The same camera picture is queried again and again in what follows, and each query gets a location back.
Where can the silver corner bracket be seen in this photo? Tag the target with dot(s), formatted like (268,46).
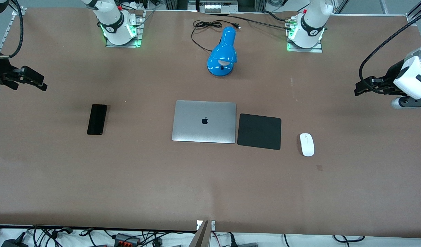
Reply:
(19,11)

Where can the black mouse pad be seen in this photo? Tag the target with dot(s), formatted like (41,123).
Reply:
(259,132)

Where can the silver laptop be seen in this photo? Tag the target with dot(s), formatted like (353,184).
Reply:
(204,130)

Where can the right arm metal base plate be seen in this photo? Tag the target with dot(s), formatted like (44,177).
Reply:
(139,32)

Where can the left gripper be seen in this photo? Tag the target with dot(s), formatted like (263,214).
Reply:
(391,78)

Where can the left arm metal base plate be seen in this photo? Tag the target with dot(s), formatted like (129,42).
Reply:
(318,48)

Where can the black smartphone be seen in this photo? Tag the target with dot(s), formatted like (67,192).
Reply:
(97,119)

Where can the white computer mouse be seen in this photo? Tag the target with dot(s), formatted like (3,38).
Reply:
(307,144)

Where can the grey box with orange buttons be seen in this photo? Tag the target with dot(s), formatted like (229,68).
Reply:
(126,239)

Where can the black power plug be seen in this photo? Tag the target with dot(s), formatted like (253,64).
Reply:
(232,240)

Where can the blue desk lamp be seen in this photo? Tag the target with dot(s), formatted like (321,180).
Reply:
(223,51)

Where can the grey post with metal bracket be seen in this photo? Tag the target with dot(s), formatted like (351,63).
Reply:
(202,236)

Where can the black power adapter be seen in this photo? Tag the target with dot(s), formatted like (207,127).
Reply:
(13,242)

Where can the white power strip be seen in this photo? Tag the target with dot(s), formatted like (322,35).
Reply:
(212,7)

